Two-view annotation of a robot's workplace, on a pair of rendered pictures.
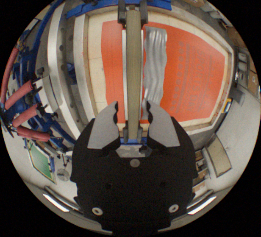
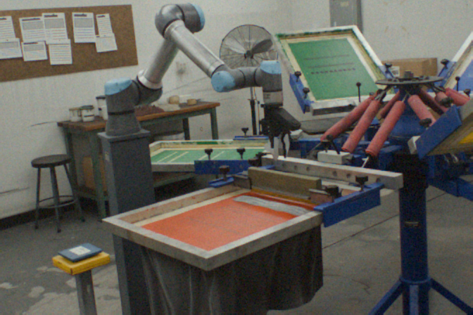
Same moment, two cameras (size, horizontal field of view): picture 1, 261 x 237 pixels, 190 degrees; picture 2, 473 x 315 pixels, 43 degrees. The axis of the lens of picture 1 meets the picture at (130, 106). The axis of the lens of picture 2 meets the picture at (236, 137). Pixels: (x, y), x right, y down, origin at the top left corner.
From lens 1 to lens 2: 217 cm
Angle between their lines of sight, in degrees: 57
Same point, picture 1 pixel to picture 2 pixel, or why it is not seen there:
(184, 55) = (266, 217)
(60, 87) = (323, 165)
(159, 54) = (283, 207)
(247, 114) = not seen: outside the picture
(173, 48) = (280, 214)
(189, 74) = (246, 216)
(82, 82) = not seen: hidden behind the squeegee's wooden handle
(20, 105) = (397, 130)
